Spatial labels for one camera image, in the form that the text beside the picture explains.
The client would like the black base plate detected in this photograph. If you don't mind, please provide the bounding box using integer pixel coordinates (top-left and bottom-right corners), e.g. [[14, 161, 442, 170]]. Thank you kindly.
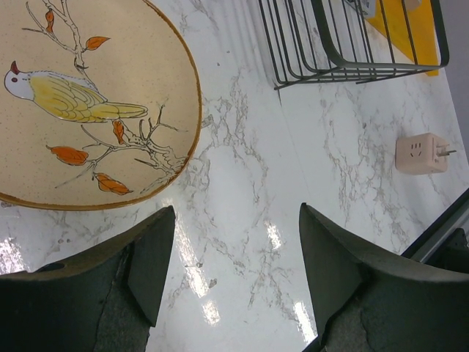
[[402, 191, 468, 274]]

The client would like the pink cube power adapter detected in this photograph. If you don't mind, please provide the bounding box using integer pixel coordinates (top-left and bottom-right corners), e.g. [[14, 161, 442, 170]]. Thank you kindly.
[[395, 133, 456, 175]]

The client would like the beige bird plate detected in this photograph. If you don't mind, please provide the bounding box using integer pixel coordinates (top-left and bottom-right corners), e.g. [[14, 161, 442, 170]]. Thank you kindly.
[[1, 1, 202, 210]]

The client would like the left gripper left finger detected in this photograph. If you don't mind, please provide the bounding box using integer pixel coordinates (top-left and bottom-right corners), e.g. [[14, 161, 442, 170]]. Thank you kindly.
[[1, 206, 175, 351]]

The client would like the orange translucent cutting mat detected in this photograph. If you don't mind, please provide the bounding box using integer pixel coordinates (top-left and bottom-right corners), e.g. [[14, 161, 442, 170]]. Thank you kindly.
[[366, 0, 439, 65]]

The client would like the black wire dish rack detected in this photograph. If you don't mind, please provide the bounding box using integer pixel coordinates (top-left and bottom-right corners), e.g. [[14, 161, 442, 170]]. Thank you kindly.
[[259, 1, 450, 90]]

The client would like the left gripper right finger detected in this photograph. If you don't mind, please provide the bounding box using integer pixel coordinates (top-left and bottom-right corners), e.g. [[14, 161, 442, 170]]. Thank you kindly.
[[299, 204, 468, 351]]

